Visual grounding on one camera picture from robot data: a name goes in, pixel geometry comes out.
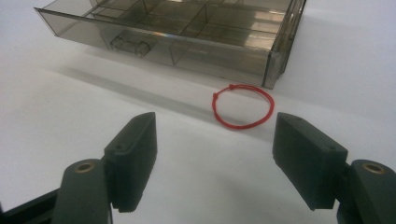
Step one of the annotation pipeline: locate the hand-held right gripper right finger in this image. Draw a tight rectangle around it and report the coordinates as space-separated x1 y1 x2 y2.
272 112 348 212

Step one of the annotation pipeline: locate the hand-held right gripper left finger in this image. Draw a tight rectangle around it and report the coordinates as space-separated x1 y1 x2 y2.
103 111 158 214

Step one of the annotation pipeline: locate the red string bracelet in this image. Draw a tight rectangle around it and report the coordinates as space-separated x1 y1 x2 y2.
211 83 276 131

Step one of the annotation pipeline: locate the smoky clear plastic drawer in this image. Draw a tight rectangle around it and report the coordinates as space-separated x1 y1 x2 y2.
34 0 307 90

